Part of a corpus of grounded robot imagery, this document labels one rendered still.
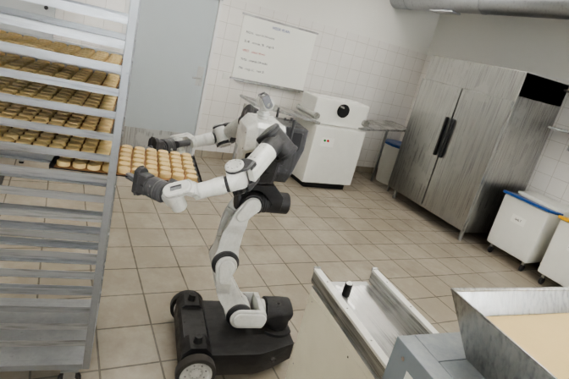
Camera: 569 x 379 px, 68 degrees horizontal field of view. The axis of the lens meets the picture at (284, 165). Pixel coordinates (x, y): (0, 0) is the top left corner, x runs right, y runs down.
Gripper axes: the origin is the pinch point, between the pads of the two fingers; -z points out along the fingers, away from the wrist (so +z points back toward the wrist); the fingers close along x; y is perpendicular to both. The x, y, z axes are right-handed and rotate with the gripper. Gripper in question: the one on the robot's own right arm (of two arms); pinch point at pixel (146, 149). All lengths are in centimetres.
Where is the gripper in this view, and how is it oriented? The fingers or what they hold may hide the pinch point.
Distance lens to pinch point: 226.0
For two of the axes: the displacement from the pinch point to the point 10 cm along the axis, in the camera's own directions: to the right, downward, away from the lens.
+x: 2.4, -9.3, -2.7
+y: 8.6, 3.3, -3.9
